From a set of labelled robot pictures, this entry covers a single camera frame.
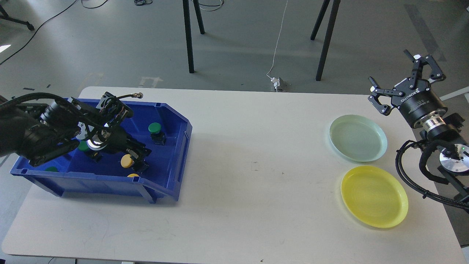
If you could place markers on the yellow plate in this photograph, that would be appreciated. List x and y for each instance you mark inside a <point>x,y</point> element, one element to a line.
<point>374,197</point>

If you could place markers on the light green plate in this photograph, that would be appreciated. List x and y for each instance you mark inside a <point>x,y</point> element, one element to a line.
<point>357,138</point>

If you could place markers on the black tripod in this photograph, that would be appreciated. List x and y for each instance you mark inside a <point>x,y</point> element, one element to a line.
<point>188,31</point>
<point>329,32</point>

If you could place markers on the black tripod left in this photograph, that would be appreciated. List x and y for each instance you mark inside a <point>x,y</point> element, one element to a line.
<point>188,31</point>

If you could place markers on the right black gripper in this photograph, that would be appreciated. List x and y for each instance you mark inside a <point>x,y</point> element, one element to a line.
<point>419,102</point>

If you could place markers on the black tripod right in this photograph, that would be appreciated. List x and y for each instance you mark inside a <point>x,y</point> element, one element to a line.
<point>329,32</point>

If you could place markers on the black stand foot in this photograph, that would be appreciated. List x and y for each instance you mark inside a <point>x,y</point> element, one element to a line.
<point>5,16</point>

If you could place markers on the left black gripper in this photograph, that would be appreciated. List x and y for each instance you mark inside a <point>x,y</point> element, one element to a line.
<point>119,141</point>

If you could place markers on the blue plastic bin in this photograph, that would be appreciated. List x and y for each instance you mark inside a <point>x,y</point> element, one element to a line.
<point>79,174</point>

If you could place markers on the yellow push button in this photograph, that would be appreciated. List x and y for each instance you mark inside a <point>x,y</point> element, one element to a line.
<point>126,162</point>

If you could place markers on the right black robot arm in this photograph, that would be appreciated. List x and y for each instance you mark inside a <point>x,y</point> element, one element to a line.
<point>444,154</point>

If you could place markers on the white power adapter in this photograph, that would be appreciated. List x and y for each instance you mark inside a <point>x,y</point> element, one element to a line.
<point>278,85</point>

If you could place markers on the green push button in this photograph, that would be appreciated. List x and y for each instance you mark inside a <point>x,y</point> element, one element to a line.
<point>156,133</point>
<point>92,154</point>

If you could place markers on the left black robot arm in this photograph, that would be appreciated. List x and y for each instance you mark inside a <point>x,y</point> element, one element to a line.
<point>41,126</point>

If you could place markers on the green button at bin corner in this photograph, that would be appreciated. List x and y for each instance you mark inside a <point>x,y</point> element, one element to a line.
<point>52,169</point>

